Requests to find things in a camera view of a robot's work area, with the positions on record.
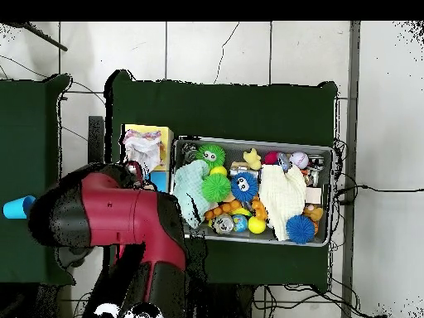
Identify globe print ball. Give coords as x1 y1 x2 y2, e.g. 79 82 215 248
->
231 214 249 233

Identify cream knitted cloth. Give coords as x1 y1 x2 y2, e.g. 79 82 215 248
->
258 164 308 242

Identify white paper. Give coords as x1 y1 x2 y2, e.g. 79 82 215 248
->
122 128 166 173

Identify green spiky googly-eyed ball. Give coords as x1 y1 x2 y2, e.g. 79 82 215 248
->
195 143 227 168

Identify grey stand foot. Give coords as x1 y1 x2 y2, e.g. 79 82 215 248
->
55 246 94 269

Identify mint knitted cloth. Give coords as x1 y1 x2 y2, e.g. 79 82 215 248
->
172 159 211 229

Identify dark green table cloth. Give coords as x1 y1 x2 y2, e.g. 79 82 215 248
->
0 74 75 286
104 69 339 292

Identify yellow foam toy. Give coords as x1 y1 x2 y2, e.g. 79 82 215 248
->
242 147 263 171

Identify blue round object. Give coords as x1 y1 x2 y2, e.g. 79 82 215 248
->
2 195 36 219

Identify black upright panel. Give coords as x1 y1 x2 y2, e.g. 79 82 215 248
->
87 115 105 165

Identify black power cable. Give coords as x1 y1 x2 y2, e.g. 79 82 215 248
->
337 184 424 195

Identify blue spiky googly-eyed ball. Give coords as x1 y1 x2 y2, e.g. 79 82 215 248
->
285 214 316 245
230 171 260 203

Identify dark rod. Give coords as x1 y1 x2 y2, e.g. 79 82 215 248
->
9 21 69 52

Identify white baseball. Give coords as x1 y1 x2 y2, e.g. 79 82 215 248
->
288 151 310 170

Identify shallow grey mesh bin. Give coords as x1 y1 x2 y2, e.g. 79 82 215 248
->
170 135 334 248

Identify crushed silver can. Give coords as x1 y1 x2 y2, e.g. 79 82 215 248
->
212 214 235 235

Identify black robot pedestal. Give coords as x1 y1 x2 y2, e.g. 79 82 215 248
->
206 284 256 318

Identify wooden box with three holes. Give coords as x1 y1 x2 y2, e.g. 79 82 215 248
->
117 123 175 261

